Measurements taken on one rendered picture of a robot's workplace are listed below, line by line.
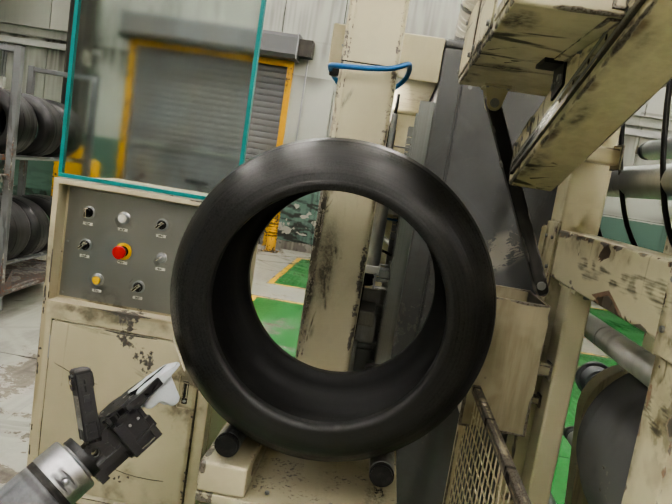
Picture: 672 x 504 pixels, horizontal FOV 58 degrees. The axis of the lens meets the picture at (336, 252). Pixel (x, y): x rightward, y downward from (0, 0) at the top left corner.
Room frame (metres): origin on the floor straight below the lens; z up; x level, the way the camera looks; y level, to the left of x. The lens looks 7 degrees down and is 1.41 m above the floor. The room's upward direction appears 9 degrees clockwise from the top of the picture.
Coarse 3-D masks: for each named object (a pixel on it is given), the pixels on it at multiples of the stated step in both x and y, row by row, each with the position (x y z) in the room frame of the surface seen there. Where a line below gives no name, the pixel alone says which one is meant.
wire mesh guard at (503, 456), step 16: (480, 400) 1.19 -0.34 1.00; (464, 432) 1.32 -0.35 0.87; (496, 432) 1.04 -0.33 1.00; (464, 448) 1.30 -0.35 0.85; (496, 448) 0.98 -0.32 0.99; (512, 464) 0.91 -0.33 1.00; (448, 480) 1.37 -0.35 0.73; (480, 480) 1.08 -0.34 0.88; (496, 480) 0.97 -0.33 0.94; (512, 480) 0.86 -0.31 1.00; (448, 496) 1.37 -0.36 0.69; (464, 496) 1.20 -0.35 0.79; (480, 496) 1.05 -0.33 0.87; (512, 496) 0.84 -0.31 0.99; (528, 496) 0.82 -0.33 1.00
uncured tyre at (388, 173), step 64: (256, 192) 1.00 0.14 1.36; (384, 192) 0.98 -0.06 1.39; (448, 192) 1.02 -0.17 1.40; (192, 256) 1.01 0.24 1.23; (448, 256) 0.97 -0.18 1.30; (192, 320) 1.01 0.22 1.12; (256, 320) 1.28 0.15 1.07; (448, 320) 0.97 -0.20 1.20; (256, 384) 1.23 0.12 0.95; (320, 384) 1.26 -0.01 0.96; (384, 384) 1.25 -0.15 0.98; (448, 384) 0.97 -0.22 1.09; (320, 448) 0.99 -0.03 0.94; (384, 448) 1.00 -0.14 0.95
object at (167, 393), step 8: (168, 368) 0.98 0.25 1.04; (176, 368) 1.00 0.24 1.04; (160, 376) 0.96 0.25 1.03; (168, 376) 0.97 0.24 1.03; (144, 384) 0.96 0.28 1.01; (168, 384) 0.97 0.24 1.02; (136, 392) 0.95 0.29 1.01; (160, 392) 0.96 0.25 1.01; (168, 392) 0.97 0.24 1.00; (176, 392) 0.98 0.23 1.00; (152, 400) 0.95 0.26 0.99; (160, 400) 0.96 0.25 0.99; (168, 400) 0.97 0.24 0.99; (176, 400) 0.97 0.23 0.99
